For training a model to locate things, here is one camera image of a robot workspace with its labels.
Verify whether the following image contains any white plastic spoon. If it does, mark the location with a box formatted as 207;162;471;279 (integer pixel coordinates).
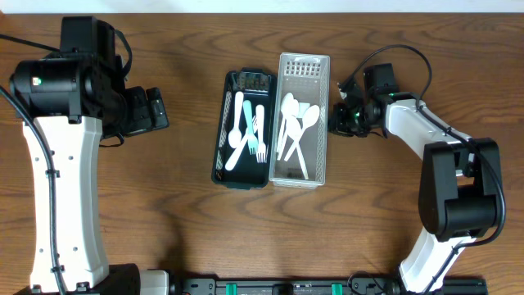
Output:
289;102;309;179
284;105;320;161
277;93;299;160

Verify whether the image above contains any white plastic basket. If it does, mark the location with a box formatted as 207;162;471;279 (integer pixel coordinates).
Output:
269;52;330;189

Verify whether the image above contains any white plastic fork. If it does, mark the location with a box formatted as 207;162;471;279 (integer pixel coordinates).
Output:
255;104;267;163
225;134;250;171
228;91;244;148

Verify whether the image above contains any dark green plastic basket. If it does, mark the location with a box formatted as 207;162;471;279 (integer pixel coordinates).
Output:
211;68;277;190

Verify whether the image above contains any pale green plastic fork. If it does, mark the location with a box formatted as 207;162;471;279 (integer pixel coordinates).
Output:
242;100;258;155

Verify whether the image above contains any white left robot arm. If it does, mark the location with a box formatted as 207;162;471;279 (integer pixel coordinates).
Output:
7;55;171;294

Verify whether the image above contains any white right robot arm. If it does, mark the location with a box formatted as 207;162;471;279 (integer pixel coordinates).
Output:
330;79;506;294

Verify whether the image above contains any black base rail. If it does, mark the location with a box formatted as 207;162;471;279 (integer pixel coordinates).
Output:
182;270;488;295

